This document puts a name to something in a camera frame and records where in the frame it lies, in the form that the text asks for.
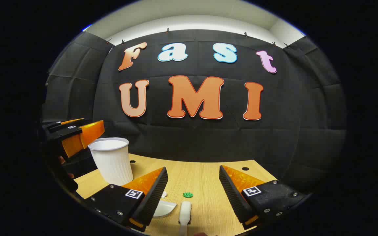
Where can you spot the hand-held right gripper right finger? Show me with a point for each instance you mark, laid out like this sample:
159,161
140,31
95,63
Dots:
233,193

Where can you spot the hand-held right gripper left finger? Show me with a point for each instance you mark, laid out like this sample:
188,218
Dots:
154,193

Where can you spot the green paper ball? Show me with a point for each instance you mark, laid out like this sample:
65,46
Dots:
188,195

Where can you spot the white ribbed garbage bin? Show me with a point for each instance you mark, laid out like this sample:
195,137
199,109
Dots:
112,162

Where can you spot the grey plastic dustpan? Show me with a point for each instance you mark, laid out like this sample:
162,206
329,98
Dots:
164,209

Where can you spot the white paper ball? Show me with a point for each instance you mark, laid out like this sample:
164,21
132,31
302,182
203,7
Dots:
164,194

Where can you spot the small white broom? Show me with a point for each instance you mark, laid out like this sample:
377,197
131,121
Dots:
185,211

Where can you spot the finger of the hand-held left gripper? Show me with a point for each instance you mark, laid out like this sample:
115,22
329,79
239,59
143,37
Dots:
67,132
62,124

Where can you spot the wooden desktop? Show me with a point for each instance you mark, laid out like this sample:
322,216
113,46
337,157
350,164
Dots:
202,177

